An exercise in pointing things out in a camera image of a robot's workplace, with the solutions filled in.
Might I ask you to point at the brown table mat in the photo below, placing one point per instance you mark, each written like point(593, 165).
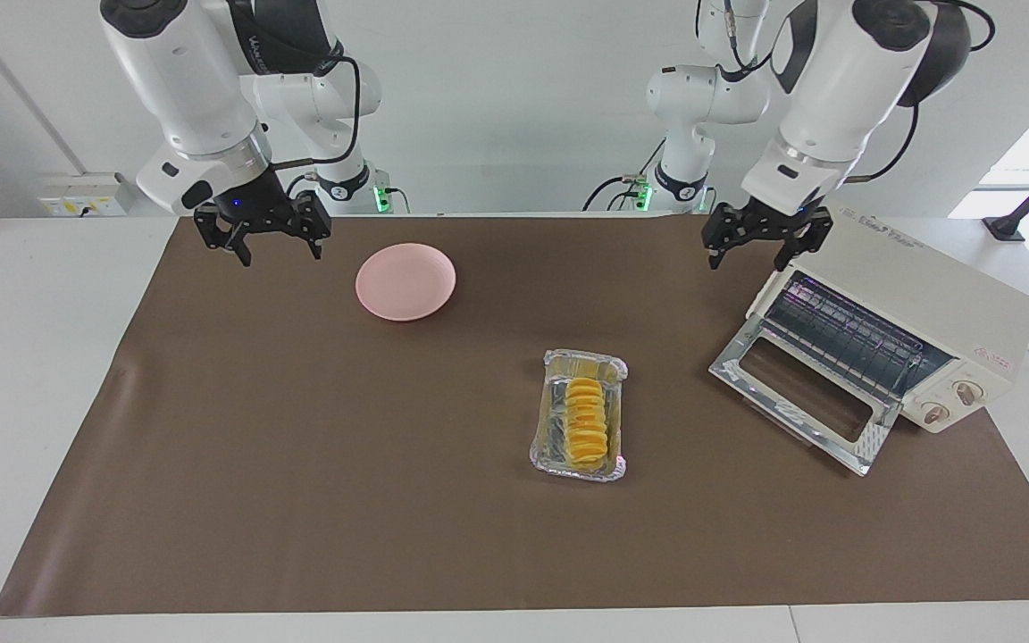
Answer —
point(389, 518)

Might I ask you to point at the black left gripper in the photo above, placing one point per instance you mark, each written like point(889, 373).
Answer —
point(769, 221)

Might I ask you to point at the cream toaster oven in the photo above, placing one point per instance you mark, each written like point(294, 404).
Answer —
point(943, 295)

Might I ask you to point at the pink round plate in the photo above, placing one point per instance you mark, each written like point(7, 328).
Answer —
point(405, 281)

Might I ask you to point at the silver foil baking tray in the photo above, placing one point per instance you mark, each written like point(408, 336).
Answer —
point(550, 446)

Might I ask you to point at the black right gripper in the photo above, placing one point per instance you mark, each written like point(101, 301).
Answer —
point(260, 210)

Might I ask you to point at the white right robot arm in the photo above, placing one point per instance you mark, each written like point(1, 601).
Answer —
point(193, 80)

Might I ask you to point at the yellow sliced bread loaf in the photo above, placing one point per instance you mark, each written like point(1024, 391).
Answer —
point(588, 424)

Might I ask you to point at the glass oven door silver frame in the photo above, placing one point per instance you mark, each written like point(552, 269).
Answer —
point(872, 446)

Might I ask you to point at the white power strip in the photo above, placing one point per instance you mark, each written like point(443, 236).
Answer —
point(77, 201)

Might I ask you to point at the beige oven knob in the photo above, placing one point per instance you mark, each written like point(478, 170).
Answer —
point(970, 393)
point(937, 413)

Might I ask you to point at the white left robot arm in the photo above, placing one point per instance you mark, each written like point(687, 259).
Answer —
point(845, 80)

